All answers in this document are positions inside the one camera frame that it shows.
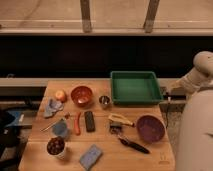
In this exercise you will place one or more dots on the black handled tool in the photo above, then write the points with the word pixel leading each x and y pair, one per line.
pixel 134 146

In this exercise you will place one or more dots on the blue plastic cup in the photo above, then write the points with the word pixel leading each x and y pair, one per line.
pixel 60 129

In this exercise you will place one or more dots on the banana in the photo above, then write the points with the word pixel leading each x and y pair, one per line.
pixel 121 119

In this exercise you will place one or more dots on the small metal cup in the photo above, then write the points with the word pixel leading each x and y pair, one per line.
pixel 104 101

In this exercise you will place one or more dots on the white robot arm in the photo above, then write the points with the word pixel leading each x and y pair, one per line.
pixel 195 141

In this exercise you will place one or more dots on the blue sponge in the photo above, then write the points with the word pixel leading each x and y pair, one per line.
pixel 90 157

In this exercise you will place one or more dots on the crumpled blue grey cloth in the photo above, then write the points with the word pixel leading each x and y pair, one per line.
pixel 52 107

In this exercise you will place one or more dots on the black rectangular block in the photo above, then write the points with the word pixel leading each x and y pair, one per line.
pixel 89 121

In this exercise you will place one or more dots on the metal spoon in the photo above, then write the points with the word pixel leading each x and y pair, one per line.
pixel 54 123

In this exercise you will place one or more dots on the red bowl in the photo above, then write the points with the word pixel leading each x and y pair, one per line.
pixel 81 96

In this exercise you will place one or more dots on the apple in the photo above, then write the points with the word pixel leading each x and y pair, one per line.
pixel 61 96

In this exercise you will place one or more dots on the white cup of dark fruit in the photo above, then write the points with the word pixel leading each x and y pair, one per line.
pixel 56 147

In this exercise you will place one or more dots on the green plastic tray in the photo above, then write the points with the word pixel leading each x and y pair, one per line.
pixel 135 88

